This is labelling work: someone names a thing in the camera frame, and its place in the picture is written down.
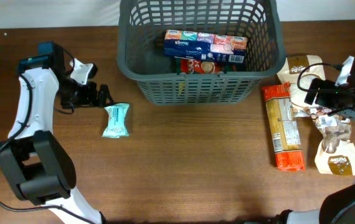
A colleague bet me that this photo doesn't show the teal wet wipes pack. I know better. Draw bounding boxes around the teal wet wipes pack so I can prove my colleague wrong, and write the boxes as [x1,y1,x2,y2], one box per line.
[102,103,130,138]

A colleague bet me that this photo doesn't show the beige nuts bag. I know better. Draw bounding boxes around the beige nuts bag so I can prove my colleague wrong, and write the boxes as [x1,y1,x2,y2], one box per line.
[311,113,355,175]

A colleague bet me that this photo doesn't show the green Nescafe coffee bag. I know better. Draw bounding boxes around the green Nescafe coffee bag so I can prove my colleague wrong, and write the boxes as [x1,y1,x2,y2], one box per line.
[175,58,245,75]

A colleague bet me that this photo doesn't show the Kleenex tissue multipack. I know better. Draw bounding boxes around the Kleenex tissue multipack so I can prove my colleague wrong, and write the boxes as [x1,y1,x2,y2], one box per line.
[164,29,248,64]

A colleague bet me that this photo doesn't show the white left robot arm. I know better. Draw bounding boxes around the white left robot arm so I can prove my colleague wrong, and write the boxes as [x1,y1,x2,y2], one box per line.
[0,56,106,223]

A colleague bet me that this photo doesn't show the white rice bag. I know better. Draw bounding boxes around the white rice bag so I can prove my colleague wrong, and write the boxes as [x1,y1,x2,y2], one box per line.
[277,55,331,119]

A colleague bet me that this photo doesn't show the grey plastic basket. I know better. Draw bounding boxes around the grey plastic basket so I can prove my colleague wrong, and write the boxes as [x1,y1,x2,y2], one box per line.
[117,0,285,105]

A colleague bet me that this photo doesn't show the orange spaghetti packet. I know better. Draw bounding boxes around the orange spaghetti packet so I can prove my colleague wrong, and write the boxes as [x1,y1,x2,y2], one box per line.
[262,82,306,171]

